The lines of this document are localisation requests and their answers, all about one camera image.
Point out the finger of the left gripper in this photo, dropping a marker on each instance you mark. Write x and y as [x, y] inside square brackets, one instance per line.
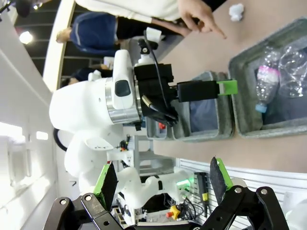
[196, 91]

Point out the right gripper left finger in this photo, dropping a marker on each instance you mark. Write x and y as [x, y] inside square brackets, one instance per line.
[108, 187]

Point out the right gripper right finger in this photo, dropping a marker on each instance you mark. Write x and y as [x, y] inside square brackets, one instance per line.
[218, 182]

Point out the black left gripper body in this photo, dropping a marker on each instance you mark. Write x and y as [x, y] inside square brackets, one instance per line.
[153, 79]

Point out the crushed red cola can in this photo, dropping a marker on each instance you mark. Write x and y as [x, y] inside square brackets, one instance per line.
[162, 126]

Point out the clear bottle with pink label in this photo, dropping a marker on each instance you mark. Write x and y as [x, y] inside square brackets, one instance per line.
[266, 79]

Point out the clear plastic cup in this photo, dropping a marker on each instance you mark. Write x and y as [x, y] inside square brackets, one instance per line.
[293, 69]

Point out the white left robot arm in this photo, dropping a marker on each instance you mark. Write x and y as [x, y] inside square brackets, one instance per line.
[79, 107]

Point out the person's left hand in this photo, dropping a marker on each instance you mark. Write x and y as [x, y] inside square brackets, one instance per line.
[194, 14]

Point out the black device box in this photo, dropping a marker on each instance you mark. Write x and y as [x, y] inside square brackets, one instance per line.
[201, 187]

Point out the grey fabric basket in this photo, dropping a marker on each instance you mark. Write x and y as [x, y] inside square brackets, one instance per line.
[204, 137]
[249, 129]

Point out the yellow emergency stop button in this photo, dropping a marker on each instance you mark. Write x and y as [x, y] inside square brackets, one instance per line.
[173, 212]

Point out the person in white sweater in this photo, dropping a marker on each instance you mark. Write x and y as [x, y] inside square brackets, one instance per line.
[134, 9]

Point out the bystander in dark blue shirt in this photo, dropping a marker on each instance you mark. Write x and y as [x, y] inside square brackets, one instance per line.
[96, 31]

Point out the crumpled white paper ball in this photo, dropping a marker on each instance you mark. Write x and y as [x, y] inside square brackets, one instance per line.
[236, 12]

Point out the white slotted base plate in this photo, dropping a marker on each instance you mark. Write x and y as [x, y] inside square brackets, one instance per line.
[251, 172]

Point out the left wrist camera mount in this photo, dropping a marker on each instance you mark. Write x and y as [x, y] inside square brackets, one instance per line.
[153, 33]

